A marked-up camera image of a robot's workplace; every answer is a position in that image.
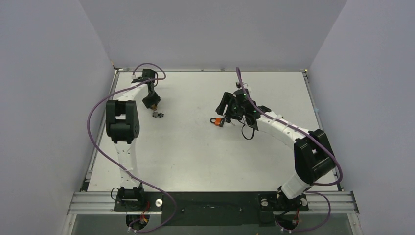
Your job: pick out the orange padlock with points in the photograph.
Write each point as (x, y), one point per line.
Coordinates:
(217, 121)

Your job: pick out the orange padlock keys black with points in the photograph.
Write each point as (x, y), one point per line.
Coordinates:
(228, 121)

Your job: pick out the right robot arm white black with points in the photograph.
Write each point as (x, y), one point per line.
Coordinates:
(311, 149)

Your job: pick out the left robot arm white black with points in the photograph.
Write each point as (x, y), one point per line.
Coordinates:
(122, 127)

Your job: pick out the brass padlock keys grey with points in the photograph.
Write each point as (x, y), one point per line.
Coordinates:
(157, 115)

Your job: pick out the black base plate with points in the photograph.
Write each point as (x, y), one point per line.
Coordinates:
(217, 217)

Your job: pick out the aluminium rail frame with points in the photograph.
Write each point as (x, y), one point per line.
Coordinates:
(91, 203)

